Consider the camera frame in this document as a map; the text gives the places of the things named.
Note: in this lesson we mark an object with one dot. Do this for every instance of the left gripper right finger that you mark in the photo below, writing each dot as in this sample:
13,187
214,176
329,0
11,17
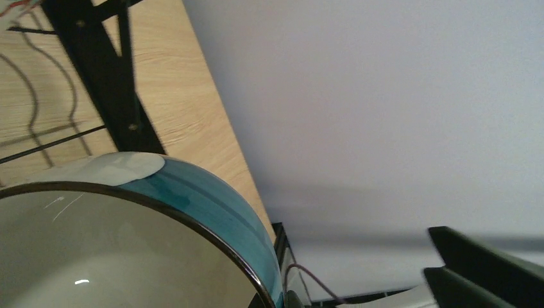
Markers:
475,275

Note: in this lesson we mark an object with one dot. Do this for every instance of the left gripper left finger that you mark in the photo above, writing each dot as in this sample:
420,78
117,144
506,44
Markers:
292,300

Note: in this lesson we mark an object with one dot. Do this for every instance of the black rimmed white bowl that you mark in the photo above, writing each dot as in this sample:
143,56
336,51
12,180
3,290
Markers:
134,229

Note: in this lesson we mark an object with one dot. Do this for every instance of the black wire dish rack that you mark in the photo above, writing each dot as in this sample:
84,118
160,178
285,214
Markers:
68,88

